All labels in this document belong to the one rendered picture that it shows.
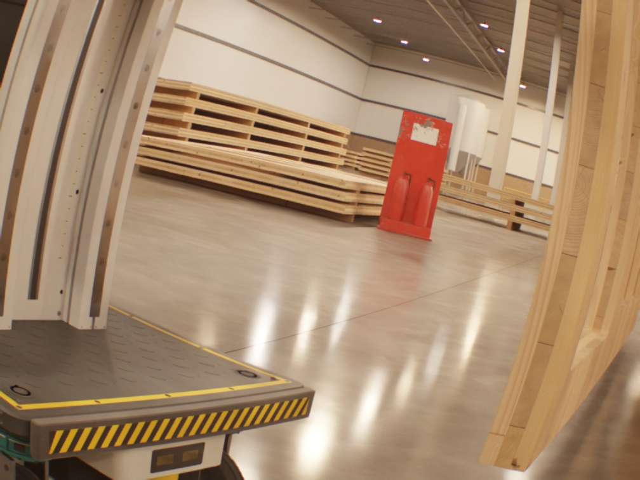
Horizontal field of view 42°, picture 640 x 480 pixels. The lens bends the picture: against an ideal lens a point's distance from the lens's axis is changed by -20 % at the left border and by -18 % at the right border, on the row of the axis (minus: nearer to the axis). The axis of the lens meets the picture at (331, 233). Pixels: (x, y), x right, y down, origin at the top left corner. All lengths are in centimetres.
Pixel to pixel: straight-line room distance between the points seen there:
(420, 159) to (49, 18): 1014
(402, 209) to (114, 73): 966
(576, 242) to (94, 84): 78
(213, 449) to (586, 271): 61
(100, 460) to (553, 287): 72
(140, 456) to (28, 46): 60
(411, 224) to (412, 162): 72
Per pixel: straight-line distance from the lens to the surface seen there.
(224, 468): 148
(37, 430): 98
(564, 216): 140
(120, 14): 145
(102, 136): 145
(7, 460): 112
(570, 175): 141
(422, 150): 1126
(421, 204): 1100
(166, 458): 123
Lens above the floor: 67
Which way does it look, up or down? 4 degrees down
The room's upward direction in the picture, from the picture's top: 13 degrees clockwise
